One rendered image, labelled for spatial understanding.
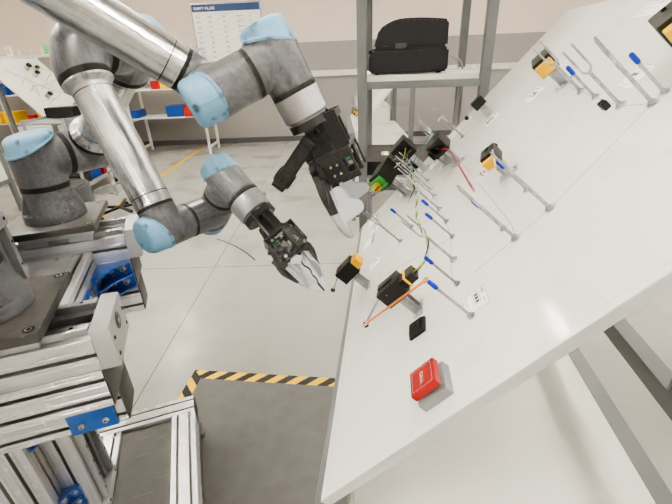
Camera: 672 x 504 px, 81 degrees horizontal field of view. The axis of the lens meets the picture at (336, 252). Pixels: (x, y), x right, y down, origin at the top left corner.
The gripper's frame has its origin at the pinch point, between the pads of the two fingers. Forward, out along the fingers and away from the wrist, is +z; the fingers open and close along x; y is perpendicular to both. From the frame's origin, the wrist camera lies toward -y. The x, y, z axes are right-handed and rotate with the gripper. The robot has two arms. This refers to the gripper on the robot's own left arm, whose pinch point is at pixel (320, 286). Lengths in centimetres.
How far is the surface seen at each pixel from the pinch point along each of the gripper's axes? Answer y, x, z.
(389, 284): 7.6, 9.4, 9.1
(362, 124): -55, 65, -41
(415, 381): 21.7, -2.3, 21.6
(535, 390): -11, 24, 52
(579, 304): 38.2, 16.2, 24.8
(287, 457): -105, -42, 40
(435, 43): -37, 100, -43
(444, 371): 23.4, 1.7, 23.2
